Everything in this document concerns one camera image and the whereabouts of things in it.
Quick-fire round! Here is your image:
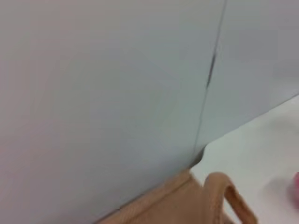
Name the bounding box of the brown jute handbag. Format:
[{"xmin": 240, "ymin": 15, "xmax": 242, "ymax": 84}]
[{"xmin": 93, "ymin": 169, "xmax": 259, "ymax": 224}]

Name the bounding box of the pink peach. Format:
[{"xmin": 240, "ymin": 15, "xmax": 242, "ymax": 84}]
[{"xmin": 288, "ymin": 171, "xmax": 299, "ymax": 206}]

